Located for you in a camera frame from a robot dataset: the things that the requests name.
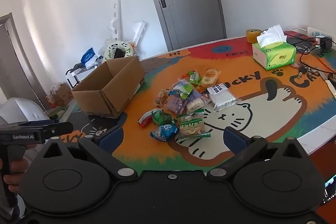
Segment green tissue box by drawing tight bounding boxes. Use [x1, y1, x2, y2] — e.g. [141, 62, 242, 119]
[252, 24, 297, 71]

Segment lit screen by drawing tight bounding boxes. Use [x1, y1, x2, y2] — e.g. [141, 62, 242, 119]
[323, 178, 336, 205]

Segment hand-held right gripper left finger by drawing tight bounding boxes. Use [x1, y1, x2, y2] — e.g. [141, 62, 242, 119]
[42, 124, 139, 183]

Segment tall white rack board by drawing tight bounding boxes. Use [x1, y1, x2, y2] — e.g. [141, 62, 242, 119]
[106, 0, 122, 42]

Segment black cable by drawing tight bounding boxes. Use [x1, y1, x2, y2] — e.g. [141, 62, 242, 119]
[299, 46, 336, 74]

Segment small brown snack packet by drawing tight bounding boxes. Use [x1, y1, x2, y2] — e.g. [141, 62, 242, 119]
[154, 89, 170, 106]

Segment person's left hand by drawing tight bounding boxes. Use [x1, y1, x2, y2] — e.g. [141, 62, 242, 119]
[3, 159, 25, 186]

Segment red white snack packet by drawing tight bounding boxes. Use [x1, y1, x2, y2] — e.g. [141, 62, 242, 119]
[138, 109, 158, 128]

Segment white power strip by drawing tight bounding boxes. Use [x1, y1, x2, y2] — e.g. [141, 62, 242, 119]
[307, 27, 336, 39]

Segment white packet with black label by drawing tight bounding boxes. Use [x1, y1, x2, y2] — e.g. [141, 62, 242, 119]
[206, 83, 242, 112]

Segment black charger adapter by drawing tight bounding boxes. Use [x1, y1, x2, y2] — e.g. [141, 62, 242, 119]
[318, 36, 333, 50]

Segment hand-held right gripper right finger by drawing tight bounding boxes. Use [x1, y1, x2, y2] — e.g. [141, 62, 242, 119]
[207, 126, 307, 183]

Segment brown tape roll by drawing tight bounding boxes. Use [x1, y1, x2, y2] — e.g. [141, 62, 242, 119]
[246, 29, 262, 43]

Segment blue white bag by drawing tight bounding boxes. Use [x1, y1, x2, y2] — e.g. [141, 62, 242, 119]
[80, 47, 96, 66]

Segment panda print bag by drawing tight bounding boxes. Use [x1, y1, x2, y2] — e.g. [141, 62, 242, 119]
[102, 39, 135, 62]

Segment colourful cat print mat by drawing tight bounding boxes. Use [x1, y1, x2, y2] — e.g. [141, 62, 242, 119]
[56, 38, 336, 172]

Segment light purple snack packet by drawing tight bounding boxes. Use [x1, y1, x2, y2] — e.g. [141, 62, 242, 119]
[167, 95, 188, 115]

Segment bunch of keys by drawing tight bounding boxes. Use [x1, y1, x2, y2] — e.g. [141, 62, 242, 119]
[297, 63, 319, 79]

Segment beige rice cracker packet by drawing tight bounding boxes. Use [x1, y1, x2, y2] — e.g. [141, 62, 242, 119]
[201, 68, 221, 86]

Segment cardboard cartons on floor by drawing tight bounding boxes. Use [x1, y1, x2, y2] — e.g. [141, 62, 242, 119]
[46, 82, 74, 108]

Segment small green snack packet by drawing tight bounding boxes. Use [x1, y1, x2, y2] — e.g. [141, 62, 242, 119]
[188, 70, 202, 85]

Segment light grey chair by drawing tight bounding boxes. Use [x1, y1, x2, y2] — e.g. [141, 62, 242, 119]
[0, 97, 49, 126]

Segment grey side door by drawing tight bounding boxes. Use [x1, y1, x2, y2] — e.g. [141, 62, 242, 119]
[0, 13, 48, 112]

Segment short white rack board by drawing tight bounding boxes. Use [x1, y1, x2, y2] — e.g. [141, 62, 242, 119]
[131, 21, 146, 54]

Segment black shoe rack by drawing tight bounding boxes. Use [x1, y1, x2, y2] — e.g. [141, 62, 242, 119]
[65, 61, 105, 89]

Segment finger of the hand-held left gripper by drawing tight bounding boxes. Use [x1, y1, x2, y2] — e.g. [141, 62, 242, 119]
[43, 121, 74, 137]

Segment green white snack packet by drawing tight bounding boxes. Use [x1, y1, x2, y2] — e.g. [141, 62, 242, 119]
[169, 82, 195, 100]

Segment blue snack packet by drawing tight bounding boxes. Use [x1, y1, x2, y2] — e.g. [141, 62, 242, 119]
[150, 124, 179, 141]

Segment brown cardboard box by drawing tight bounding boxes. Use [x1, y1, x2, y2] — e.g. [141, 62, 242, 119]
[71, 56, 146, 119]

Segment bread packet with green label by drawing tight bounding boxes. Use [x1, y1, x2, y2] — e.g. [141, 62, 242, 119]
[175, 109, 212, 143]

